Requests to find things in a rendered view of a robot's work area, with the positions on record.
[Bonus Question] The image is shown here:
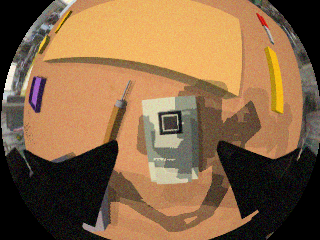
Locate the purple rectangular tray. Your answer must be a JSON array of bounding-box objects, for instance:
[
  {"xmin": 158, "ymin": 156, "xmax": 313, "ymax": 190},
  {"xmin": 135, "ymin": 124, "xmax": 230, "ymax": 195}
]
[{"xmin": 28, "ymin": 76, "xmax": 47, "ymax": 112}]

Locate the light orange panel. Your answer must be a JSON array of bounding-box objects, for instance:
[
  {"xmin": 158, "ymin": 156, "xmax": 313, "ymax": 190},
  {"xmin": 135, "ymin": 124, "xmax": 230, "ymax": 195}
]
[{"xmin": 43, "ymin": 0, "xmax": 243, "ymax": 100}]

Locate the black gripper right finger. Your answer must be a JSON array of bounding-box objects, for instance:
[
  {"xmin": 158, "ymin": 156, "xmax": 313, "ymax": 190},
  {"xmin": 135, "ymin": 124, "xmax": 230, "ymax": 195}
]
[{"xmin": 216, "ymin": 140, "xmax": 300, "ymax": 219}]

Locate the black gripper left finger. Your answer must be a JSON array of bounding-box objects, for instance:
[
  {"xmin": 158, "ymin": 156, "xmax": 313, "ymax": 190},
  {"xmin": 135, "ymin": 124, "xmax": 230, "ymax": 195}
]
[{"xmin": 23, "ymin": 140, "xmax": 119, "ymax": 227}]

